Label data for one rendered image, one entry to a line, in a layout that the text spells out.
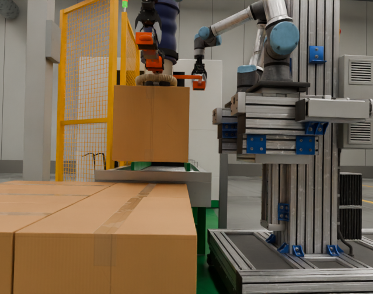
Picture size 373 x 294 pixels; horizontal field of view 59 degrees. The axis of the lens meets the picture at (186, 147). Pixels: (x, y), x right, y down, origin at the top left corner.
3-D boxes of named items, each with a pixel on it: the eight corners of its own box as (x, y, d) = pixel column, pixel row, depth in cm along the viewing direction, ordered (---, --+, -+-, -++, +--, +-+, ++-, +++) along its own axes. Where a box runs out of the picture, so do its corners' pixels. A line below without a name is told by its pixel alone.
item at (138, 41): (138, 49, 146) (138, 38, 146) (154, 50, 146) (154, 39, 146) (135, 44, 138) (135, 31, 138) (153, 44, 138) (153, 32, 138)
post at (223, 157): (217, 245, 258) (219, 118, 260) (226, 245, 258) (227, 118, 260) (218, 247, 251) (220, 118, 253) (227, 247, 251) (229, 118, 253)
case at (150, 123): (129, 158, 231) (131, 102, 232) (185, 160, 232) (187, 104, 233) (111, 160, 171) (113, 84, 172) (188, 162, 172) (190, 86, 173)
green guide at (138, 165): (143, 164, 429) (143, 158, 429) (151, 165, 429) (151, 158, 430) (121, 172, 269) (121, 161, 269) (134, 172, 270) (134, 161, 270)
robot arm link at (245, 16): (274, 7, 190) (199, 42, 209) (278, 14, 200) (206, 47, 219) (268, -11, 192) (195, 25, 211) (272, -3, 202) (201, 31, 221)
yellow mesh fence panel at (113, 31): (49, 224, 318) (55, 10, 322) (59, 223, 326) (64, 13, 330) (108, 240, 265) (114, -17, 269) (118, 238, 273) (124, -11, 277)
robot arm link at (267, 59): (286, 68, 157) (287, 40, 157) (293, 60, 144) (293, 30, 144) (261, 68, 158) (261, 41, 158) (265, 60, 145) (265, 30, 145)
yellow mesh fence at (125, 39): (131, 206, 431) (135, 48, 435) (138, 206, 432) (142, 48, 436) (112, 226, 314) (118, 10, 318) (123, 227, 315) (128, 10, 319)
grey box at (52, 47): (54, 63, 282) (55, 28, 282) (60, 63, 282) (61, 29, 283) (44, 56, 262) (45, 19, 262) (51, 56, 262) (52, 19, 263)
